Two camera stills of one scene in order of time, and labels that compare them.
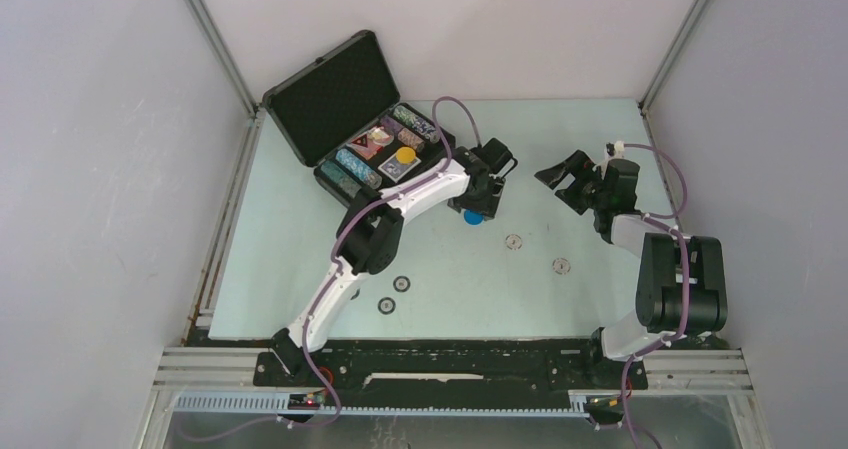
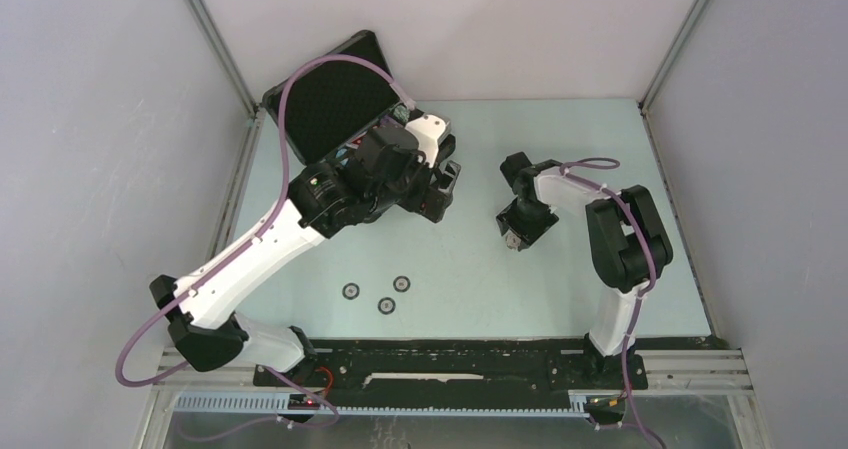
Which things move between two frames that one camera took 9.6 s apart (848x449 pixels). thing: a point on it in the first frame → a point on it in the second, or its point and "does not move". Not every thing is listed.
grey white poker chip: (513, 241) does not move
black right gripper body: (588, 191) → (528, 220)
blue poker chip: (401, 283) does not move
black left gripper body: (485, 200) → (421, 197)
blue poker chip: (386, 305) does not move
